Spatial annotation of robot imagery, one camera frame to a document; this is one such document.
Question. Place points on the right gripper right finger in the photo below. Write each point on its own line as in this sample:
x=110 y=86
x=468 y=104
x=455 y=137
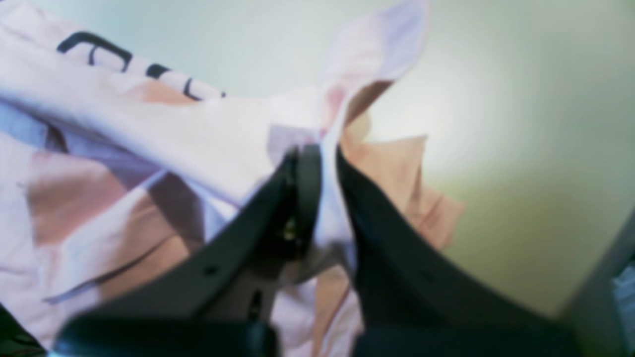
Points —
x=416 y=303

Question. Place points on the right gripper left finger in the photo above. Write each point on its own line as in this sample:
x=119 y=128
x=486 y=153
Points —
x=218 y=302

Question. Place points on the pink T-shirt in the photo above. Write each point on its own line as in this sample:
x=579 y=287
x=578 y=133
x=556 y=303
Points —
x=114 y=170

